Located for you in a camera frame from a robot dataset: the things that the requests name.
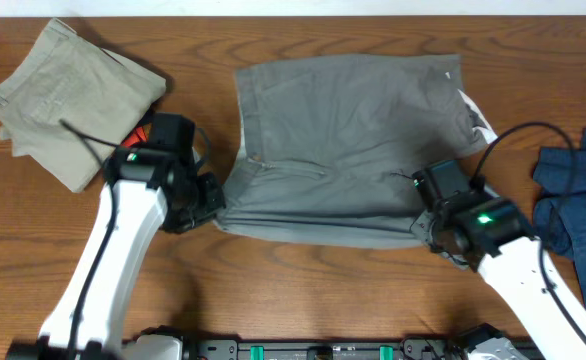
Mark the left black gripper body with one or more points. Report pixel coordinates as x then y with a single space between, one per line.
205 201

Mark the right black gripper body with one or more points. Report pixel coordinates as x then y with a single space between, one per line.
427 226

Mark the navy blue shorts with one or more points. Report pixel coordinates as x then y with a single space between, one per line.
563 225

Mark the grey shorts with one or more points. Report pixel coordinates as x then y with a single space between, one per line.
329 146

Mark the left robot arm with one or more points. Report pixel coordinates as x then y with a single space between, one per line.
155 185

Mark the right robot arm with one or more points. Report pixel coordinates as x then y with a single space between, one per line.
488 234

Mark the red folded garment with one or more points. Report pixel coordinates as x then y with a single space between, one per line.
136 136

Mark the folded beige shorts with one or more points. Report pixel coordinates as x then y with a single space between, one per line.
69 100

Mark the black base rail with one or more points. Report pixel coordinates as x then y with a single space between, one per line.
482 342

